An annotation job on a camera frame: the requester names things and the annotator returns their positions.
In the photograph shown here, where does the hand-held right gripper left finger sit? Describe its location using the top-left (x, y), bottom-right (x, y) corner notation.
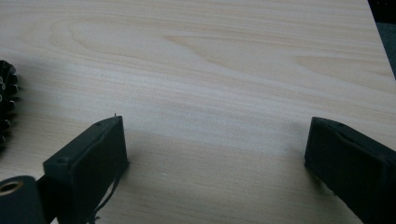
top-left (43, 115), bottom-right (130, 224)

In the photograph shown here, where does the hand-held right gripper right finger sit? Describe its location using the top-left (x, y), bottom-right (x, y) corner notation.
top-left (304, 116), bottom-right (396, 224)

